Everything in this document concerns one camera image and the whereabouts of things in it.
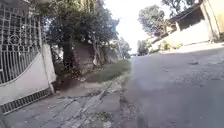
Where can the grass strip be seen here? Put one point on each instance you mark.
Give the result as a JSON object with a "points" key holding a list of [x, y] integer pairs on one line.
{"points": [[111, 70]]}

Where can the large dark tree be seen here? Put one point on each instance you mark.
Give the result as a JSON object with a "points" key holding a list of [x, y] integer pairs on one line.
{"points": [[83, 26]]}

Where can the tall tree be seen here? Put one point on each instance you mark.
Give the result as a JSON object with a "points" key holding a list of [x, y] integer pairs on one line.
{"points": [[152, 20]]}

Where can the cracked concrete pavement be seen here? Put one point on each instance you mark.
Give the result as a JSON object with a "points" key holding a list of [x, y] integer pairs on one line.
{"points": [[66, 110]]}

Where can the grey asphalt road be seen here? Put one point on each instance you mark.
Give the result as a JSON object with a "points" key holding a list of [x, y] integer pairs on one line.
{"points": [[176, 90]]}

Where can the white metal gate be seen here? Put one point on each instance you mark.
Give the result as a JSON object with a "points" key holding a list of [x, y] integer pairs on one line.
{"points": [[20, 63]]}

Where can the yellow building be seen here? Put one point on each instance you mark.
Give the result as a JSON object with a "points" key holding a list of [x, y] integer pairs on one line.
{"points": [[200, 28]]}

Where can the stone wall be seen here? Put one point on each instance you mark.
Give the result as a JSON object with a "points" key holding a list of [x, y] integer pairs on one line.
{"points": [[83, 56]]}

